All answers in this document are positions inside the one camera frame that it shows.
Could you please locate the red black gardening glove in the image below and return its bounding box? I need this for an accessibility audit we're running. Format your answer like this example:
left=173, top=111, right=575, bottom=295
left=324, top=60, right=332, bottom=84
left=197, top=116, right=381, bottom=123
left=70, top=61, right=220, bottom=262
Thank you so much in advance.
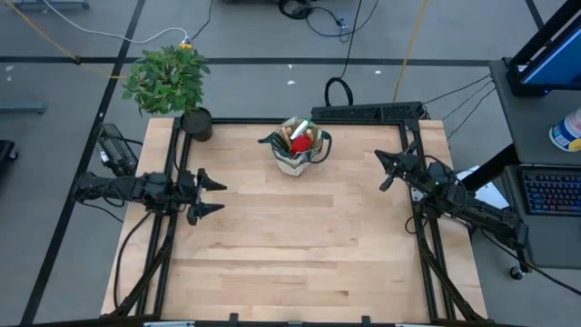
left=290, top=134, right=314, bottom=158

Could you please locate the white paper sheet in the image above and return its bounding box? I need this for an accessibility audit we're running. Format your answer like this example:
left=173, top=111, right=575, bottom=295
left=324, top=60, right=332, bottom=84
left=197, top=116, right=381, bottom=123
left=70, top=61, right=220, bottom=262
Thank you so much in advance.
left=456, top=167, right=510, bottom=211

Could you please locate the long black perforated box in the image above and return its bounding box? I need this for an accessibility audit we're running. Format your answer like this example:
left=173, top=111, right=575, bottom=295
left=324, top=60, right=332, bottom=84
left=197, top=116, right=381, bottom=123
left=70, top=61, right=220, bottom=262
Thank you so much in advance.
left=310, top=101, right=426, bottom=124

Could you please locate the potted green plant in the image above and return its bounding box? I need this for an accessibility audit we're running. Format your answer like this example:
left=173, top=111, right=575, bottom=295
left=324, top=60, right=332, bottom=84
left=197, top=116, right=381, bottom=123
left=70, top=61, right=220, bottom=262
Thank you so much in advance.
left=121, top=44, right=214, bottom=143

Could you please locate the black computer monitor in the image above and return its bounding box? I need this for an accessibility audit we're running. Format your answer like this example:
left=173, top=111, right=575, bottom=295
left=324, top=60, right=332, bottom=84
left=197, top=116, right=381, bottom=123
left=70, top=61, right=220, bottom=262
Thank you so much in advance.
left=506, top=0, right=581, bottom=97

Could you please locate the thin black cable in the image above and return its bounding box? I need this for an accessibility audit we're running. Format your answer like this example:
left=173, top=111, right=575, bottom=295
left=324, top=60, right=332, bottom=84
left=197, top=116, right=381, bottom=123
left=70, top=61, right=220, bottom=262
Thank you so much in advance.
left=442, top=80, right=495, bottom=121
left=421, top=73, right=494, bottom=105
left=447, top=87, right=497, bottom=141

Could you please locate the thick black cable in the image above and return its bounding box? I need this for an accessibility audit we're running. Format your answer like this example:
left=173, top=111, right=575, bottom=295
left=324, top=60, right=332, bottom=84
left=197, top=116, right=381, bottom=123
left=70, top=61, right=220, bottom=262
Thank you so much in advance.
left=478, top=229, right=581, bottom=296

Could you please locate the black mesh box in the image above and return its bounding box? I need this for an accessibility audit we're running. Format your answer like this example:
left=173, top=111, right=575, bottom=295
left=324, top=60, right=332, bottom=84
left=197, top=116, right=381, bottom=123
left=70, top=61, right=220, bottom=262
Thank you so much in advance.
left=93, top=123, right=140, bottom=178

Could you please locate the cream green canvas gardening bag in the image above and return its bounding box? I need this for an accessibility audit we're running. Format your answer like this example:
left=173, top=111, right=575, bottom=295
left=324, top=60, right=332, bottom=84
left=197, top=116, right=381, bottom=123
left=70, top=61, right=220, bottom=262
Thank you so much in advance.
left=257, top=115, right=333, bottom=178

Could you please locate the black aluminium table frame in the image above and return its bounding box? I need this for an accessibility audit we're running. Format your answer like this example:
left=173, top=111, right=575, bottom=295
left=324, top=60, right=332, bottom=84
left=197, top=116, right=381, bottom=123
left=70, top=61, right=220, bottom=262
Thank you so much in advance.
left=108, top=116, right=489, bottom=326

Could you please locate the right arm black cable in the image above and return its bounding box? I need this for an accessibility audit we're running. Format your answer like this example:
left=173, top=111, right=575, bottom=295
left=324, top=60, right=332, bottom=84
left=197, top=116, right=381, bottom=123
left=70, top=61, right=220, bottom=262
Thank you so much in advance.
left=403, top=213, right=426, bottom=237

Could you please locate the white floor cable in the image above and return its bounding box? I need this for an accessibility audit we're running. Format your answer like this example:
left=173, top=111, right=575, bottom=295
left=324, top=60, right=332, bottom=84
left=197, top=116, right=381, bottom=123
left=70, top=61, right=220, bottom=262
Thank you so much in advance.
left=43, top=0, right=190, bottom=45

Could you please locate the green spray bottle white head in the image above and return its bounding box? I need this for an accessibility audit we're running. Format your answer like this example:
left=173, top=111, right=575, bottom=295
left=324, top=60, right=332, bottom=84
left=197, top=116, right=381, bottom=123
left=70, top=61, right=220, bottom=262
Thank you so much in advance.
left=289, top=117, right=313, bottom=141

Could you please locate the white blue wipes canister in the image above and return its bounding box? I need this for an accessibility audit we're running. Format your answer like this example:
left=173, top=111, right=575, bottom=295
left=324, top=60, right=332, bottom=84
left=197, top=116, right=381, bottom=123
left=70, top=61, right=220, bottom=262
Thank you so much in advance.
left=547, top=107, right=581, bottom=153

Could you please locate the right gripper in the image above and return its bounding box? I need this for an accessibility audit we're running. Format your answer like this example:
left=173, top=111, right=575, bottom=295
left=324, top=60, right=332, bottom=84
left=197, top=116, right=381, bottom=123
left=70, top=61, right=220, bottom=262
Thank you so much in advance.
left=374, top=141, right=430, bottom=182

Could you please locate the black looped floor cable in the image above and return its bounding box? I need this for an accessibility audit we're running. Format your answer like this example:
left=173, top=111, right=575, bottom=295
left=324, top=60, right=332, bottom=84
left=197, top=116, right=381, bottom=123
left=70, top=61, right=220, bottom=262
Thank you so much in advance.
left=323, top=0, right=364, bottom=108

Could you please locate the yellow cable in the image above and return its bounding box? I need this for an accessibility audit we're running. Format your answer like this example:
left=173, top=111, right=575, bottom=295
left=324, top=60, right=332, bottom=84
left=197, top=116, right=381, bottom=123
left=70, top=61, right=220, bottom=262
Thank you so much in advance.
left=392, top=0, right=430, bottom=104
left=0, top=0, right=128, bottom=84

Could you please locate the black floor object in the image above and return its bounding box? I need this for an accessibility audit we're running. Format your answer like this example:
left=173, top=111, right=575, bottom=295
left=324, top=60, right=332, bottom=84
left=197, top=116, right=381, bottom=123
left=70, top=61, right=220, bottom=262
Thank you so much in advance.
left=0, top=139, right=19, bottom=164

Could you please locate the grey stand foot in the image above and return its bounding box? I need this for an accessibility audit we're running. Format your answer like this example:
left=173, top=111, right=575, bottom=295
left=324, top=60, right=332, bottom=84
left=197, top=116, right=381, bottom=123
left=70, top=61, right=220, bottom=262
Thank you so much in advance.
left=4, top=0, right=90, bottom=10
left=0, top=100, right=46, bottom=115

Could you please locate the black base cable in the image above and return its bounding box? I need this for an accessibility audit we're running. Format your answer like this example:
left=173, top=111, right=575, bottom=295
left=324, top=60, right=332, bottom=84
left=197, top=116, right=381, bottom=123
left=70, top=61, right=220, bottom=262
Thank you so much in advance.
left=112, top=211, right=155, bottom=311

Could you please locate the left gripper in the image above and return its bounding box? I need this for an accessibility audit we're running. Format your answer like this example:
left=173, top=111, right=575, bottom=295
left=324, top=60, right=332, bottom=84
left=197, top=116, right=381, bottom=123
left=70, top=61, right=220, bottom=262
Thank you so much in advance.
left=179, top=167, right=228, bottom=219

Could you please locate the black cable bundle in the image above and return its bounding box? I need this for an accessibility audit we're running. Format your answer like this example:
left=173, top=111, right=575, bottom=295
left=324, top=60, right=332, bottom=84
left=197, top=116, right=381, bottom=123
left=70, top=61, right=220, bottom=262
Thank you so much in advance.
left=276, top=0, right=350, bottom=42

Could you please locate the grey equipment cart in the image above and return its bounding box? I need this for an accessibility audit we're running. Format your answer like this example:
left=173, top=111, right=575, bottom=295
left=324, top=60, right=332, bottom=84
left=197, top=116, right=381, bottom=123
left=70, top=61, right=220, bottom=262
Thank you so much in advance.
left=460, top=58, right=581, bottom=281

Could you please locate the black keyboard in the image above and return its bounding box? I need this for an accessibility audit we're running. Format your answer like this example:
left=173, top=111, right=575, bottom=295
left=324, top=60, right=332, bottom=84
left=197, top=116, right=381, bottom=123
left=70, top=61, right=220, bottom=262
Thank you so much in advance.
left=517, top=163, right=581, bottom=217

